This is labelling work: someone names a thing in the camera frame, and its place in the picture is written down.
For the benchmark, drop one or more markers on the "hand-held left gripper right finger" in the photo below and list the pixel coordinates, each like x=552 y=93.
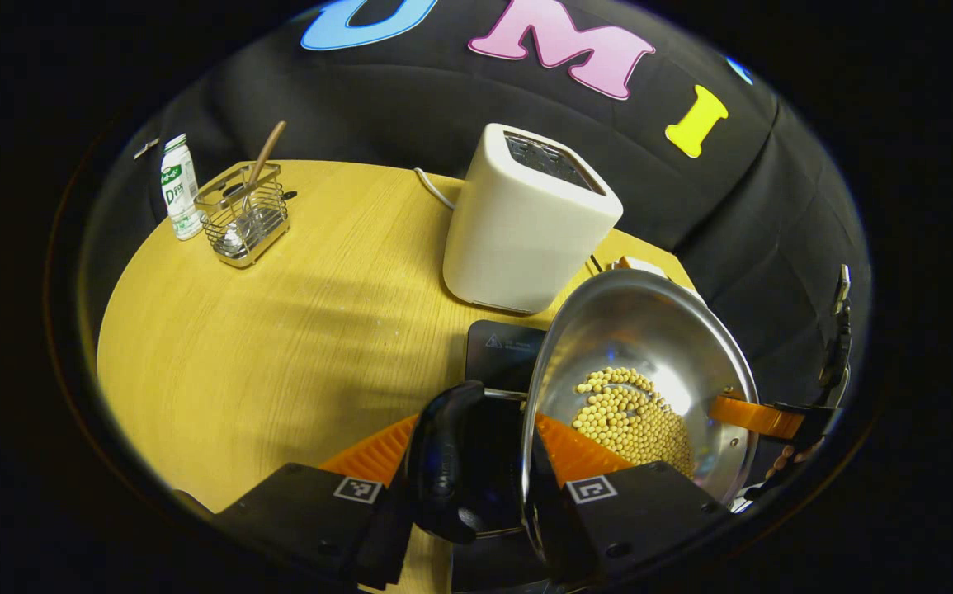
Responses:
x=649 y=511

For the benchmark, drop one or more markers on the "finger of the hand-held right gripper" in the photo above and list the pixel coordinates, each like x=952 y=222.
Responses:
x=757 y=417

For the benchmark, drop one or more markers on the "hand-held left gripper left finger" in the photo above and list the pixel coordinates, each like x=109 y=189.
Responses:
x=303 y=511

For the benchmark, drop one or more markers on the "stainless steel pot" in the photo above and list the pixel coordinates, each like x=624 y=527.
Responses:
x=633 y=322

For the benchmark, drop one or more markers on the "black induction cooktop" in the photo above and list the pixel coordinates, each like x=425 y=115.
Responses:
x=509 y=355

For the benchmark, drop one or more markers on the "pile of soybeans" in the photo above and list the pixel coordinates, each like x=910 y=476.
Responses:
x=633 y=417

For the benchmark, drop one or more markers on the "sandwich with lettuce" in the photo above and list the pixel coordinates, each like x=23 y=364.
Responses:
x=641 y=266

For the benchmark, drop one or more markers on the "white toaster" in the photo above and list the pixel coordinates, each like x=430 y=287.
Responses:
x=517 y=239

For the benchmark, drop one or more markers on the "white green-label drink bottle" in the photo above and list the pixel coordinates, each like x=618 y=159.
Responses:
x=179 y=194

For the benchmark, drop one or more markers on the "white clip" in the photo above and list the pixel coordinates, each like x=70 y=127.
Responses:
x=146 y=148

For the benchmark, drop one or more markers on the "black backdrop cloth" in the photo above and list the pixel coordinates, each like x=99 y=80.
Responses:
x=443 y=99

